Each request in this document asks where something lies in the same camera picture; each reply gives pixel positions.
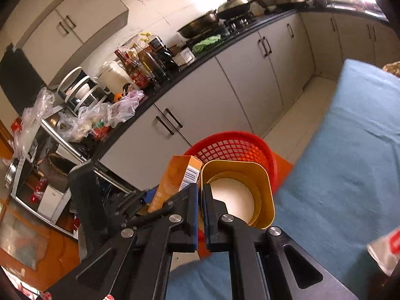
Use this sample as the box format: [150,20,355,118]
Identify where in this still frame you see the yellow plastic cup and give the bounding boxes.
[200,160,275,230]

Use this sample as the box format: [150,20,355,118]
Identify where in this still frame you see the orange cardboard box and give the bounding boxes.
[148,155,203,213]

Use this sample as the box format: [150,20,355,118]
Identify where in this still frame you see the red white wet wipe pack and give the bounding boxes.
[367,227,400,276]

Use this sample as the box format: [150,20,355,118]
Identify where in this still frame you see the lower kitchen cabinets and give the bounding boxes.
[98,11,398,190]

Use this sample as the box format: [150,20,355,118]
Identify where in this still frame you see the blue table cloth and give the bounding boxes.
[275,60,399,299]

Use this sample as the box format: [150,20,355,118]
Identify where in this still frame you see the red plastic basket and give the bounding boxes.
[184,131,279,194]

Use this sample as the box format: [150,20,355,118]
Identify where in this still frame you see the clear plastic bags on counter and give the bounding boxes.
[56,90,145,142]

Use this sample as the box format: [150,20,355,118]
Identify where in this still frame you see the white dish rack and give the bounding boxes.
[56,66,109,115]

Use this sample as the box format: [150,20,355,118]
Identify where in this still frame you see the red label sauce bottle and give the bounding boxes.
[114,49,151,92]

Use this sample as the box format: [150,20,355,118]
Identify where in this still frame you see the white jug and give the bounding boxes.
[97,61,132,95]

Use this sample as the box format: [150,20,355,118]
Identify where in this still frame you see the dark soy sauce bottle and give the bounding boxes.
[148,36,180,75]

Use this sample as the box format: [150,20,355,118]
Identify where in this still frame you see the green cloth on counter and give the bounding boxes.
[192,34,221,54]

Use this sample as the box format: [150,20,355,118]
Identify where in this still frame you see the black wok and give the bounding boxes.
[178,10,219,39]

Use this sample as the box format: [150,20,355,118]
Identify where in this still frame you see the lidded frying pan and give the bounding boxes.
[216,0,257,20]

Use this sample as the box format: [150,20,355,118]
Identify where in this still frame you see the upper wall cabinets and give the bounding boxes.
[5,0,129,86]

